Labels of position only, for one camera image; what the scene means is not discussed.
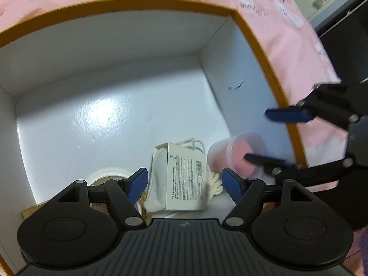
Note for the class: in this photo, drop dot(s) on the white pouch with label card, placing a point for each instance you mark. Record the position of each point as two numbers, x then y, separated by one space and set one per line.
180 178

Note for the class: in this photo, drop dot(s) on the gold square box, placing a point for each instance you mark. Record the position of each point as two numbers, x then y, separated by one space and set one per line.
98 206

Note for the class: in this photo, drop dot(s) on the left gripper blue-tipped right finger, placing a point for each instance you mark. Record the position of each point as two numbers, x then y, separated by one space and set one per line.
247 194

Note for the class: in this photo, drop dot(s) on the pink cloud-print bedspread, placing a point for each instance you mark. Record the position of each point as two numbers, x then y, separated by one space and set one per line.
300 230

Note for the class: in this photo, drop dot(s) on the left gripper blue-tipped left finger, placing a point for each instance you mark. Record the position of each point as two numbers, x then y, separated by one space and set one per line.
123 194

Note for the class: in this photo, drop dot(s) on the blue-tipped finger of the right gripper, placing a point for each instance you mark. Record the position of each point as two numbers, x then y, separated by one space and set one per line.
341 171
336 103

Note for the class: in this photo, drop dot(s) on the orange cardboard box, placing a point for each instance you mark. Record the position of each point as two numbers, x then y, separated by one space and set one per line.
89 90

